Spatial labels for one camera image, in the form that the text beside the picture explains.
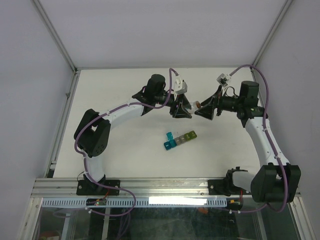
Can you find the aluminium frame post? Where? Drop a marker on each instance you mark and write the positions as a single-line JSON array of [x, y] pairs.
[[38, 6], [272, 31]]

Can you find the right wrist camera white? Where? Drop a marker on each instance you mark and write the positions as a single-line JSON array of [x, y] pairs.
[[224, 80]]

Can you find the multicolour weekly pill organizer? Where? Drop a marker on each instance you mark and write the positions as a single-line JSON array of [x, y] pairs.
[[173, 142]]

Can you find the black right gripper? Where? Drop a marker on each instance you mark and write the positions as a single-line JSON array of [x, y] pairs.
[[207, 110]]

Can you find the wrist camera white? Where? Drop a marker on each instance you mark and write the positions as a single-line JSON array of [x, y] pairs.
[[180, 87], [224, 80]]

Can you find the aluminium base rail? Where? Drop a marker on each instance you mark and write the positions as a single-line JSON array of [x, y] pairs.
[[138, 187]]

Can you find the right aluminium frame post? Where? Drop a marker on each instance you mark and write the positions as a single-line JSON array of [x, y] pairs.
[[272, 31]]

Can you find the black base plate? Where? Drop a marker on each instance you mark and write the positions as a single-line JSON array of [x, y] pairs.
[[224, 187], [85, 187]]

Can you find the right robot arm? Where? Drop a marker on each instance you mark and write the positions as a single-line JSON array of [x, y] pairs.
[[277, 180]]

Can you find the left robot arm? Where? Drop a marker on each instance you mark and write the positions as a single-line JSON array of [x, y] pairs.
[[92, 134]]

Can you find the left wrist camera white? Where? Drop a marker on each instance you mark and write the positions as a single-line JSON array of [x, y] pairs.
[[180, 87]]

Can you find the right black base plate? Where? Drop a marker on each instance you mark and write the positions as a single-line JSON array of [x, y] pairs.
[[224, 187]]

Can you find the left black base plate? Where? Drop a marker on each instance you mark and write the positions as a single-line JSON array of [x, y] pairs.
[[85, 187]]

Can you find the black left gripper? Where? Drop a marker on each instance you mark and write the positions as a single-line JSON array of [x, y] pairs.
[[177, 110]]

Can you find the left aluminium frame post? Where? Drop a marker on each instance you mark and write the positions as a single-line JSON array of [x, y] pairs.
[[38, 6]]

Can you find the grey slotted cable duct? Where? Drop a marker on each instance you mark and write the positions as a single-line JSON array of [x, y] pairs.
[[139, 202]]

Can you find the clear pill bottle with capsules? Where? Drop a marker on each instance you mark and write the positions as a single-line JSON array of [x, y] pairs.
[[192, 107]]

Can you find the clear bottle lid gold inside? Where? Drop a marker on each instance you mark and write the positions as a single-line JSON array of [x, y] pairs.
[[198, 104]]

